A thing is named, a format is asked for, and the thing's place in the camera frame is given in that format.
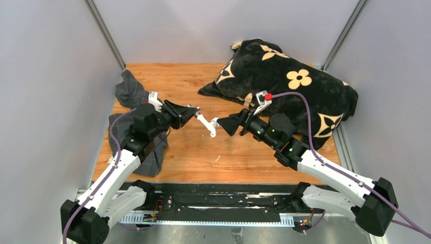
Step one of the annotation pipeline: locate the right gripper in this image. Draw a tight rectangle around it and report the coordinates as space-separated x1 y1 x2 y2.
217 104 278 149

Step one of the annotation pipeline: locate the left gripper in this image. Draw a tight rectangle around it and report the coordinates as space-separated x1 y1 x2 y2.
148 100 197 139

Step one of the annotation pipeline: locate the metal tee pipe fitting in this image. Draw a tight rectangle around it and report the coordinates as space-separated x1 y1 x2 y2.
187 104 201 118

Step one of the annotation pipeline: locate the white plastic water faucet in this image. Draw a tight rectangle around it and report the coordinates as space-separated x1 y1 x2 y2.
196 114 220 138

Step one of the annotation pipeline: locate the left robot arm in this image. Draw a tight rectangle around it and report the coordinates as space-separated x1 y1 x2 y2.
60 99 200 243

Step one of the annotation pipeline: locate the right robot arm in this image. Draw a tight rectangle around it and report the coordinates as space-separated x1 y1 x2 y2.
216 109 398 236

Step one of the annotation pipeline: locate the grey checked cloth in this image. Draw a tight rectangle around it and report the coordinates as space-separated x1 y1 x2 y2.
108 69 168 177

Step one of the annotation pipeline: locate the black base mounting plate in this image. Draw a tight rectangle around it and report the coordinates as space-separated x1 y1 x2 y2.
113 181 348 224

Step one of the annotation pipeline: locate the black floral plush blanket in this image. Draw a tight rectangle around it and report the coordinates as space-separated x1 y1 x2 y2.
198 39 359 149

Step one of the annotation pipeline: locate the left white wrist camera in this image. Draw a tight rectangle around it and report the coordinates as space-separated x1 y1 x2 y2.
148 91 163 112

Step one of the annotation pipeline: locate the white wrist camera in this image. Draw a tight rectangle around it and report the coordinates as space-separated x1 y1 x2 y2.
148 91 163 112
253 90 272 115

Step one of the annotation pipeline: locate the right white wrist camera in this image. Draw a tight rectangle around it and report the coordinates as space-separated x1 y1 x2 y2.
253 90 272 115

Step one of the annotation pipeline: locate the left aluminium frame post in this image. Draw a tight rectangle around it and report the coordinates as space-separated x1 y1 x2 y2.
84 0 126 70

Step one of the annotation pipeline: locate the aluminium frame post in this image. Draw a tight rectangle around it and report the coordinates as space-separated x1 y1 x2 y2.
321 0 368 72
84 0 126 70

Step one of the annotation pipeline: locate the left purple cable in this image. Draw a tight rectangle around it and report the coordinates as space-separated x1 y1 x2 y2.
62 107 137 244

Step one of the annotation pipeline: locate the purple cable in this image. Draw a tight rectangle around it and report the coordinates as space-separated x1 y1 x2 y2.
264 93 431 240
62 107 137 244

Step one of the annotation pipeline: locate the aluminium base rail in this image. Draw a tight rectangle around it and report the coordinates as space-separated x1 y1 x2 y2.
60 125 388 244

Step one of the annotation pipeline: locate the right aluminium frame post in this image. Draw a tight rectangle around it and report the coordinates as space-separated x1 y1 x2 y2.
321 0 368 72

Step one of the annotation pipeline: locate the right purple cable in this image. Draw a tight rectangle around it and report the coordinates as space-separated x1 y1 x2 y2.
264 93 431 240

